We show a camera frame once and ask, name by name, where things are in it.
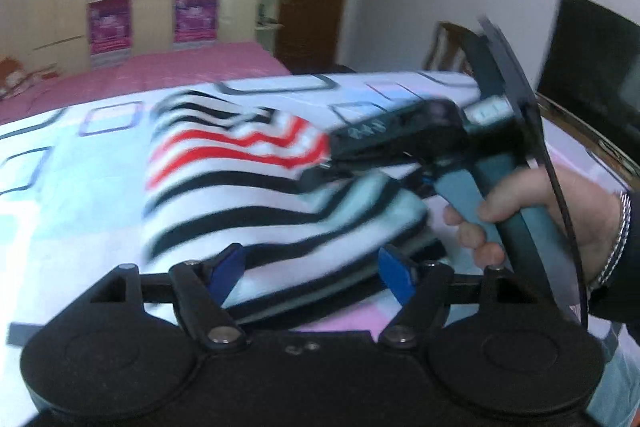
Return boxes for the geometric printed bedsheet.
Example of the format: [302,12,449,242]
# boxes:
[0,71,640,427]

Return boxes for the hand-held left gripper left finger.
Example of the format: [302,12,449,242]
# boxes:
[90,244,249,354]

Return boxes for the black red striped white shirt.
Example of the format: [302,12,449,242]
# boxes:
[142,90,449,334]

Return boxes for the person's right forearm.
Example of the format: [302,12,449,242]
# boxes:
[585,189,640,323]

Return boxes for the pink bed cover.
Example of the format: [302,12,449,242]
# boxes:
[0,40,292,126]

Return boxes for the black cable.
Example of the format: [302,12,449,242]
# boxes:
[537,127,590,325]

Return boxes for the silver bracelet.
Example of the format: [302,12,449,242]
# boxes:
[586,191,632,293]

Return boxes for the person's right hand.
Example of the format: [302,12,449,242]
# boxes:
[443,164,623,284]

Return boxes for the person's light blue pants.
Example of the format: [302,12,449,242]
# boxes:
[582,324,640,427]

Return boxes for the purple wall poster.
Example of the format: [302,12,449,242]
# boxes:
[87,0,134,56]
[173,0,219,44]

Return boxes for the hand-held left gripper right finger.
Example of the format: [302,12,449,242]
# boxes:
[377,245,547,354]

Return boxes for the black television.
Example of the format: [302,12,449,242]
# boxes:
[536,0,640,148]

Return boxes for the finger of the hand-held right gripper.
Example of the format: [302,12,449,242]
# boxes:
[298,157,437,194]

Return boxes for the brown wooden chair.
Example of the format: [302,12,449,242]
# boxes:
[424,21,475,76]

